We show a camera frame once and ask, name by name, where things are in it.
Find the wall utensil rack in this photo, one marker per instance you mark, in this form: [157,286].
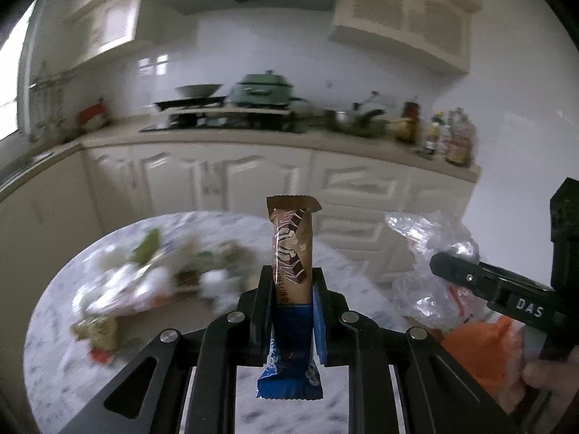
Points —
[47,95]

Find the orange plastic bag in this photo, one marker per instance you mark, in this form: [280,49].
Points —
[479,352]

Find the white crumpled plastic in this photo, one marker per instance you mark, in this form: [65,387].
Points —
[108,260]

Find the long clear snack packet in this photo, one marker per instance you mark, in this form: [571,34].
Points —
[117,294]

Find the brown and blue snack wrapper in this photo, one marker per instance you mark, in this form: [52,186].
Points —
[291,253]

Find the yellow container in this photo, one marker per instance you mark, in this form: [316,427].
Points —
[399,129]

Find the small green packet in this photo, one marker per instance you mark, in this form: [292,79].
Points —
[226,253]

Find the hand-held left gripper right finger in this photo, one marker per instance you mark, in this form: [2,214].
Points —
[320,325]

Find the small red wrapper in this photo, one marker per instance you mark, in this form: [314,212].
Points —
[101,357]

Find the kitchen window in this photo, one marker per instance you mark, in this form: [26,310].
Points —
[13,81]

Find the white louvered upper cabinet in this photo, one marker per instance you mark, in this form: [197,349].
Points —
[402,9]

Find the olive patterned packet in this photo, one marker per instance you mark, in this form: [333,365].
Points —
[96,332]

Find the clear plastic bag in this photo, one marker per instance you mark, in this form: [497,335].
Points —
[425,244]

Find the white upper cabinet by window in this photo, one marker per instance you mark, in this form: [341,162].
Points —
[108,22]

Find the grey wok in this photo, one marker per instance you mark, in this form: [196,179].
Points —
[199,90]

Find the clear oil bottle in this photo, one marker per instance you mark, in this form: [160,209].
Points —
[461,144]

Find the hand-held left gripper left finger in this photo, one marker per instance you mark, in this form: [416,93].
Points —
[260,325]

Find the black gas stove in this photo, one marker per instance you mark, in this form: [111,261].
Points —
[217,124]

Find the person's right hand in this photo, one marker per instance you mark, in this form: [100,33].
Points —
[554,382]

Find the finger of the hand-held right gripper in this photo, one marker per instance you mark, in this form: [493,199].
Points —
[488,282]

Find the steel kitchen sink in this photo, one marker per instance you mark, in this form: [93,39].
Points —
[27,162]

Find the dark red bottle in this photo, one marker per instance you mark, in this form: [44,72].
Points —
[411,117]

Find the wooden board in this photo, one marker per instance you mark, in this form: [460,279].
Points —
[226,109]

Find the green electric pot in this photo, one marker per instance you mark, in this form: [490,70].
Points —
[262,90]

